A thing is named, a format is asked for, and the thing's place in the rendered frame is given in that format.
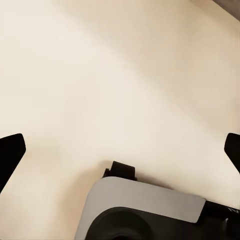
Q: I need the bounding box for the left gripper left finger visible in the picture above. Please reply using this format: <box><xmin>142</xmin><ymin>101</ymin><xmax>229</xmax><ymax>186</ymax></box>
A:
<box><xmin>0</xmin><ymin>133</ymin><xmax>26</xmax><ymax>193</ymax></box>

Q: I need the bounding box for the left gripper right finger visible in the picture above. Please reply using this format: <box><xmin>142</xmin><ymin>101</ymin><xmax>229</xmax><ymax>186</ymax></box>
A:
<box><xmin>224</xmin><ymin>133</ymin><xmax>240</xmax><ymax>173</ymax></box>

